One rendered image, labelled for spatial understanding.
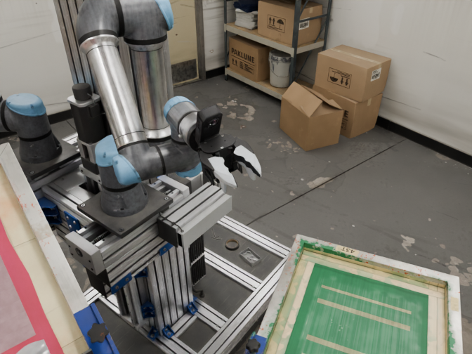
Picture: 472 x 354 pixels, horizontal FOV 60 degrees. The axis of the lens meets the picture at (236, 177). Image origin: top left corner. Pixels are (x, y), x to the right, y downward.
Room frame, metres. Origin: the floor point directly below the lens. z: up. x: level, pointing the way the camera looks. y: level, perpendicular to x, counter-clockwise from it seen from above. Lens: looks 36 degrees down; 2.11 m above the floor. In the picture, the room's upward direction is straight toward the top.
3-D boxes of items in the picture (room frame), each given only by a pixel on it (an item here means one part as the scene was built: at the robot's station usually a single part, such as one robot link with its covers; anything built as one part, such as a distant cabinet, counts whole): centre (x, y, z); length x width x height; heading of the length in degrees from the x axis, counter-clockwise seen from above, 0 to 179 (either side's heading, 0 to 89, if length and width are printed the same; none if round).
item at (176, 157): (0.87, 0.14, 1.55); 0.11 x 0.08 x 0.11; 118
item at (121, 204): (1.05, 0.36, 1.31); 0.15 x 0.15 x 0.10
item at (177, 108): (0.88, 0.12, 1.65); 0.11 x 0.08 x 0.09; 28
